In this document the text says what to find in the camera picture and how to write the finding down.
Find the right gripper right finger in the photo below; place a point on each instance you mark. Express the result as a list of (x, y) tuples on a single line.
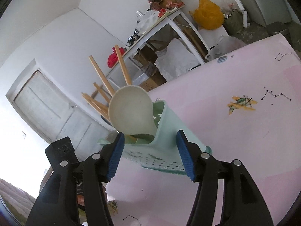
[(243, 203)]

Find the white ceramic spoon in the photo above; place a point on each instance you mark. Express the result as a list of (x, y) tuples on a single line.
[(131, 111)]

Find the white panel door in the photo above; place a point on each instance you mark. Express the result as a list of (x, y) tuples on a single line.
[(54, 116)]

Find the mint green utensil holder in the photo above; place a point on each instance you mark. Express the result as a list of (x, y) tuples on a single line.
[(161, 153)]

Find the pink patterned table mat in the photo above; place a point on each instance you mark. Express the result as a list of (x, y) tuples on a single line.
[(246, 108)]

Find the red plastic bag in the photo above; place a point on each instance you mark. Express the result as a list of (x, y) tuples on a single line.
[(112, 59)]

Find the cardboard box on floor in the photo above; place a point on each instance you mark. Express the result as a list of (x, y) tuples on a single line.
[(153, 82)]

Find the white sack under table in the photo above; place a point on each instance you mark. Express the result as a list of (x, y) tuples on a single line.
[(175, 60)]

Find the clear plastic bag on table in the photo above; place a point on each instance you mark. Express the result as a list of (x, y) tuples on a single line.
[(147, 21)]

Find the white long side table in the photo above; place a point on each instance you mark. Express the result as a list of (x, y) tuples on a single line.
[(173, 24)]

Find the yellow plastic bag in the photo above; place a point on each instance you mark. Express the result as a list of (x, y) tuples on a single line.
[(208, 15)]

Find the grey refrigerator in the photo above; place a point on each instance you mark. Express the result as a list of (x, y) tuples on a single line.
[(274, 11)]

